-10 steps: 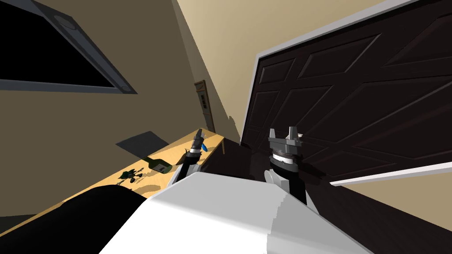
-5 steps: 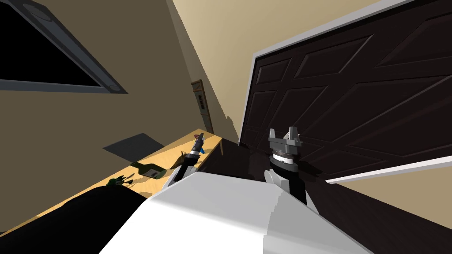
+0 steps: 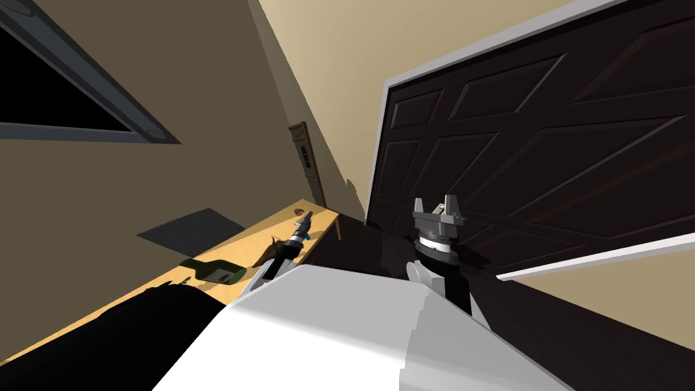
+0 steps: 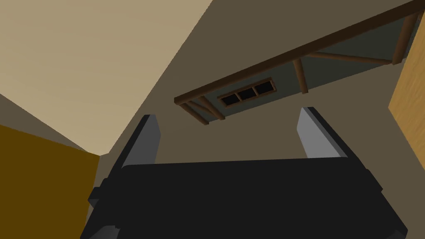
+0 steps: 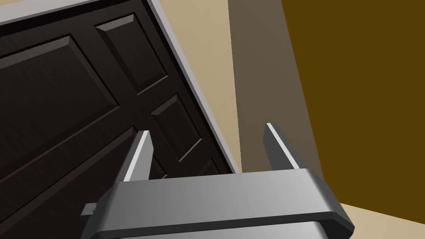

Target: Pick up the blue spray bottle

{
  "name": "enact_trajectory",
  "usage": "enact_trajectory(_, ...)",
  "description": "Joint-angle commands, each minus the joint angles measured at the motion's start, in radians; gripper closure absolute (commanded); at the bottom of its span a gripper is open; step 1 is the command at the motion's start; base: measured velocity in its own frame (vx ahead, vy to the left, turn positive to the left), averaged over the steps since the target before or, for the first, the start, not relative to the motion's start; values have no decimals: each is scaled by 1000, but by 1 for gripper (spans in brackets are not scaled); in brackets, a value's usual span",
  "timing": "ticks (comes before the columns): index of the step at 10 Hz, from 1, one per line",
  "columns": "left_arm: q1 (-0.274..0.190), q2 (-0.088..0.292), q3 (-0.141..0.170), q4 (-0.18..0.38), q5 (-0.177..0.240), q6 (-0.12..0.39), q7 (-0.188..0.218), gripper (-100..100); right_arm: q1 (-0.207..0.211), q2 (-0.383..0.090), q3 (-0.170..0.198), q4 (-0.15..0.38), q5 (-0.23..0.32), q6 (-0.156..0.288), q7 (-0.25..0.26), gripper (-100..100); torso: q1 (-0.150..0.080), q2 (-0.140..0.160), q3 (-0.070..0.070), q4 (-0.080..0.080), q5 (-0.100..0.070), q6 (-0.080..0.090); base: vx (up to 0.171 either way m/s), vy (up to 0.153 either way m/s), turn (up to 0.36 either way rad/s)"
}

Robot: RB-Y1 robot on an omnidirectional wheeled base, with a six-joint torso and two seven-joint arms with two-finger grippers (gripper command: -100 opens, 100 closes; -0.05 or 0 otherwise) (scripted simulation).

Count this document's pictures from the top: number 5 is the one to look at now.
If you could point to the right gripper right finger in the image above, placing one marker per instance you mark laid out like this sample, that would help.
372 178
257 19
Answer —
280 152

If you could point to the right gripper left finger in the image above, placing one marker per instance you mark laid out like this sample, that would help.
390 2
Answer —
139 159

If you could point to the dark brown panelled door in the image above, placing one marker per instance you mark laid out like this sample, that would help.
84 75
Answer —
66 116

